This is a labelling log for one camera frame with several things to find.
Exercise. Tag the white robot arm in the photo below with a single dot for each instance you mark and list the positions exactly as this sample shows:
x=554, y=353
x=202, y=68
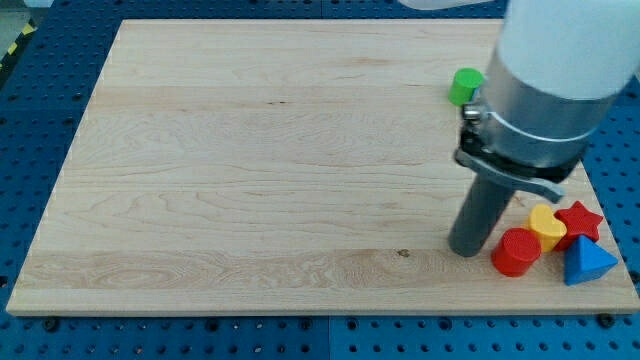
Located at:
x=556, y=69

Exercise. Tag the yellow heart block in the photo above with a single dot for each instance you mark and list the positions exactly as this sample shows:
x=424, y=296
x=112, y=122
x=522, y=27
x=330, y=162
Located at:
x=548, y=229

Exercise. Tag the light wooden board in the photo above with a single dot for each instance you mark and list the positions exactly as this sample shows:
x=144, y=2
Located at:
x=279, y=167

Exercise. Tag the grey cylindrical end effector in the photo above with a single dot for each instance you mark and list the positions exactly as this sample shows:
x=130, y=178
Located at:
x=482, y=208

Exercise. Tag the green cylinder block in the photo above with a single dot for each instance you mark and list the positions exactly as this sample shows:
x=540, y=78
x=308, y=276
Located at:
x=464, y=84

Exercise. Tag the red cylinder block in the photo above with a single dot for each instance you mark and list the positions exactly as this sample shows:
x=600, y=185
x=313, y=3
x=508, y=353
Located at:
x=517, y=250

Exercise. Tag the red star block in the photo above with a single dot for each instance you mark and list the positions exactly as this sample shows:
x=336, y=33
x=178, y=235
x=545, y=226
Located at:
x=579, y=221

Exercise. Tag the blue triangle block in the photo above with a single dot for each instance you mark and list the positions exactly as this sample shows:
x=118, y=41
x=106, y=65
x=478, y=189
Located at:
x=586, y=261

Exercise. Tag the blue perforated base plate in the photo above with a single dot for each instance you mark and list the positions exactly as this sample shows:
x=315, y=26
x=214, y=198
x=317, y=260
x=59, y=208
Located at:
x=43, y=95

